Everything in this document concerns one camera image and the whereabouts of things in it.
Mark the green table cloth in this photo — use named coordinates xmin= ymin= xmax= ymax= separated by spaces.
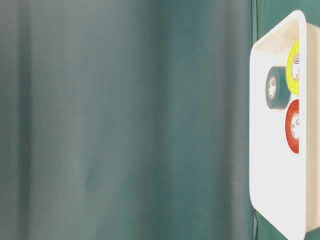
xmin=0 ymin=0 xmax=320 ymax=240

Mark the yellow tape roll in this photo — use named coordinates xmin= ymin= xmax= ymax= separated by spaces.
xmin=286 ymin=40 xmax=301 ymax=95

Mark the red tape roll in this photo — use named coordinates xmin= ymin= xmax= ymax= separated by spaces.
xmin=285 ymin=99 xmax=300 ymax=154

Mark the green tape roll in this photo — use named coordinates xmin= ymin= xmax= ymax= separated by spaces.
xmin=265 ymin=66 xmax=291 ymax=110

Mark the white plastic case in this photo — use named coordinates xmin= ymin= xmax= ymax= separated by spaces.
xmin=249 ymin=10 xmax=320 ymax=240

